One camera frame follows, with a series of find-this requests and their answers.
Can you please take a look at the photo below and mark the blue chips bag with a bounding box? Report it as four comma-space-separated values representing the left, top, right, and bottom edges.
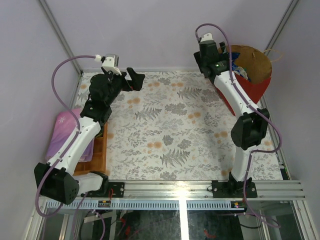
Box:
231, 52, 251, 82

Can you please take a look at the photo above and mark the red paper bag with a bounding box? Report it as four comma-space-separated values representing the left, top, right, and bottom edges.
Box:
231, 45, 272, 104

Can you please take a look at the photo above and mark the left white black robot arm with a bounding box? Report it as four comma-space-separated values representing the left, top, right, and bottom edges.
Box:
34, 67, 146, 205

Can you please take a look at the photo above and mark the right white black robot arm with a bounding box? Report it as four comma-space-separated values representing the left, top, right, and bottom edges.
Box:
194, 39, 270, 198

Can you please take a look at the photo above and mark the pink folded cloth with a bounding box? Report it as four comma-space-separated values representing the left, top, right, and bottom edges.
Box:
45, 111, 94, 162

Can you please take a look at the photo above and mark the wooden organizer tray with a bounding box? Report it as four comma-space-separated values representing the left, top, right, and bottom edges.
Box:
73, 123, 108, 176

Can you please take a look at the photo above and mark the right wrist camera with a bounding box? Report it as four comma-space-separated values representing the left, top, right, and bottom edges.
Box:
198, 32, 214, 43

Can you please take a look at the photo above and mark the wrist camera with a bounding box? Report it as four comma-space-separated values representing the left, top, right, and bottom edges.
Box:
198, 32, 214, 43
101, 54, 122, 76

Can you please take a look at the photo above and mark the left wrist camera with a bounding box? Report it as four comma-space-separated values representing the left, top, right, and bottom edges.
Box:
101, 54, 122, 76

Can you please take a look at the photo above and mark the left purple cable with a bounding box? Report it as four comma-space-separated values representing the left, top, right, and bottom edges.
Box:
34, 54, 107, 240

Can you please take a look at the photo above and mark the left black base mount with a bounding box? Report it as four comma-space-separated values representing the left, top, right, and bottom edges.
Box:
86, 182, 125, 199

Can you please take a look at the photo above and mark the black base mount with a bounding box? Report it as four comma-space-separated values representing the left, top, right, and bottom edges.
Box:
86, 182, 125, 199
211, 178, 258, 199

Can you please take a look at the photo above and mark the white slotted cable duct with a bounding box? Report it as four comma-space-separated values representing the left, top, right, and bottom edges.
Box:
46, 199, 247, 210

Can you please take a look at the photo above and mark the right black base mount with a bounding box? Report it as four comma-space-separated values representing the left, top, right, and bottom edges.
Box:
211, 178, 258, 199

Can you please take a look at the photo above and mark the aluminium front rail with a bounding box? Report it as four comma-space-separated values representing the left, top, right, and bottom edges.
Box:
86, 180, 306, 201

